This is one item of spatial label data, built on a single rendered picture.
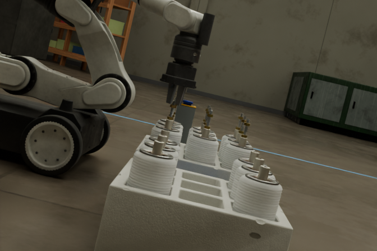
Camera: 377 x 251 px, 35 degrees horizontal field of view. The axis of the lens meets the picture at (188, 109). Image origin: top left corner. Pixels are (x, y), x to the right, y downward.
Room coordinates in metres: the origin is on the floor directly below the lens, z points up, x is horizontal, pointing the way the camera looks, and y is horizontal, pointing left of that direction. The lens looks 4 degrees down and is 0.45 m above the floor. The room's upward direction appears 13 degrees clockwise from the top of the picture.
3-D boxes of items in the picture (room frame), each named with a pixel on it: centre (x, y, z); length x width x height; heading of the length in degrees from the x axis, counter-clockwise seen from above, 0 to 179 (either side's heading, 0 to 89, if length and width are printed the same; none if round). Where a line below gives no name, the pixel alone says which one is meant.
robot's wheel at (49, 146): (1.94, 0.41, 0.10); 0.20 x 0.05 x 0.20; 89
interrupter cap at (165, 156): (1.28, 0.05, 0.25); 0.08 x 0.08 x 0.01
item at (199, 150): (1.84, -0.07, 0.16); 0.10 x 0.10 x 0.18
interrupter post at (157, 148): (1.28, 0.05, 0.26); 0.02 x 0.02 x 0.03
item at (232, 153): (1.84, -0.19, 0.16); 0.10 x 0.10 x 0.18
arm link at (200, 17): (1.83, 0.03, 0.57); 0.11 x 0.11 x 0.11; 56
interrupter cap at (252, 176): (1.28, -0.19, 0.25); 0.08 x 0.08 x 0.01
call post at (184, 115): (2.24, 0.01, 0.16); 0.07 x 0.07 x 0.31; 1
